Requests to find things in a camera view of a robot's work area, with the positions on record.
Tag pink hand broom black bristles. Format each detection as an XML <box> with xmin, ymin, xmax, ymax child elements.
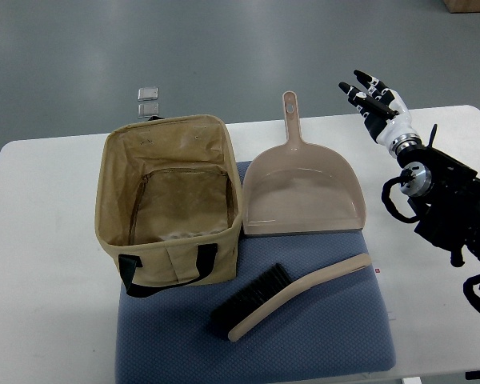
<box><xmin>210</xmin><ymin>253</ymin><xmax>372</xmax><ymax>342</ymax></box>

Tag blue quilted cushion mat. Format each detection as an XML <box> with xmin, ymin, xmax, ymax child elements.
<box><xmin>114</xmin><ymin>160</ymin><xmax>398</xmax><ymax>384</ymax></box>

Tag metal floor plate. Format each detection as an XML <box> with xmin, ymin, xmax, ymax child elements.
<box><xmin>138</xmin><ymin>102</ymin><xmax>159</xmax><ymax>118</ymax></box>
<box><xmin>138</xmin><ymin>86</ymin><xmax>158</xmax><ymax>101</ymax></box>

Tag pink plastic dustpan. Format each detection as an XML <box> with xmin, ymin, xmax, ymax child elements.
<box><xmin>242</xmin><ymin>91</ymin><xmax>366</xmax><ymax>236</ymax></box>

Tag cardboard box corner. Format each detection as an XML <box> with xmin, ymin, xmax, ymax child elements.
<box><xmin>443</xmin><ymin>0</ymin><xmax>480</xmax><ymax>14</ymax></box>

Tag yellow fabric bag black handles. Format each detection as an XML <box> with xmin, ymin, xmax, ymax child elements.
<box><xmin>94</xmin><ymin>115</ymin><xmax>243</xmax><ymax>298</ymax></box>

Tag upper metal floor plate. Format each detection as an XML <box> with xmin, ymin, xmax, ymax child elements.
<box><xmin>138</xmin><ymin>86</ymin><xmax>158</xmax><ymax>101</ymax></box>

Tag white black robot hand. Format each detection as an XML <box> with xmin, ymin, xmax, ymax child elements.
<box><xmin>338</xmin><ymin>70</ymin><xmax>422</xmax><ymax>158</ymax></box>

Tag lower metal floor plate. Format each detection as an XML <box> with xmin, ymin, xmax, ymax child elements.
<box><xmin>138</xmin><ymin>102</ymin><xmax>159</xmax><ymax>118</ymax></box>

